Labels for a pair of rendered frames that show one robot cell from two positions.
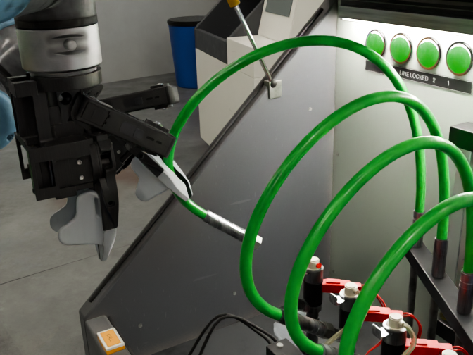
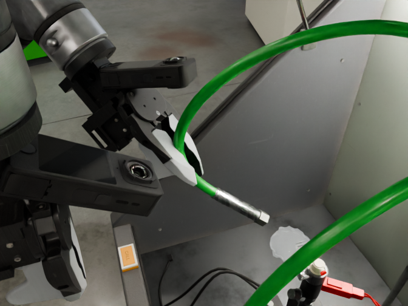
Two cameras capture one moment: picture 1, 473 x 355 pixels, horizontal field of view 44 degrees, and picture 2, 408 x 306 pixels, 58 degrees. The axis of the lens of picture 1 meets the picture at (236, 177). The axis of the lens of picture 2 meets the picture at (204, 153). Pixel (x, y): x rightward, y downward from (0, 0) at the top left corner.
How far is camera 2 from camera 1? 0.42 m
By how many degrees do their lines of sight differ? 21
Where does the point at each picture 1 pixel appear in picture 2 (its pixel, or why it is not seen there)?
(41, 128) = not seen: outside the picture
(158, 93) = (170, 73)
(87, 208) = (39, 274)
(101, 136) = (39, 213)
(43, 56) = not seen: outside the picture
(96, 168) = (36, 251)
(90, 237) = (50, 295)
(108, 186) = (55, 272)
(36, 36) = not seen: outside the picture
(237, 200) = (254, 140)
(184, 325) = (197, 228)
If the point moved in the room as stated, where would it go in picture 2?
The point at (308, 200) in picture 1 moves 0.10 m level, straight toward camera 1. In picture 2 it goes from (321, 139) to (317, 169)
